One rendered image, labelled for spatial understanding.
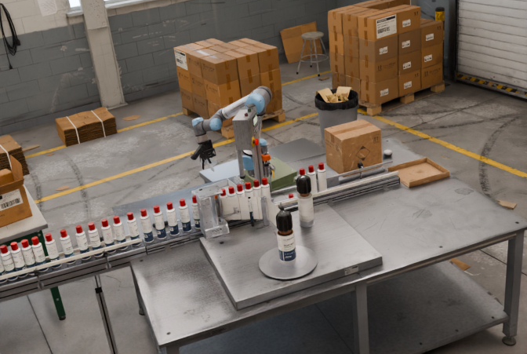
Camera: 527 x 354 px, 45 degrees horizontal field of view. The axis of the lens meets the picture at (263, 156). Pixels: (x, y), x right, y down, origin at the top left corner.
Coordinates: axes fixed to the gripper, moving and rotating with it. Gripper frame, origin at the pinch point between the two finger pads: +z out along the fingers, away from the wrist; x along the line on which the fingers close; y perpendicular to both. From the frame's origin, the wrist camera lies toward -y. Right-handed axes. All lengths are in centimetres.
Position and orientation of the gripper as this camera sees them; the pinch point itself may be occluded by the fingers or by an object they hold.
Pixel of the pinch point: (208, 171)
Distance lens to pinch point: 421.4
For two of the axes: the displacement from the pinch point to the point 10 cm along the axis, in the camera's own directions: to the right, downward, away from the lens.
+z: 2.4, 9.5, 2.1
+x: -5.2, -0.6, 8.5
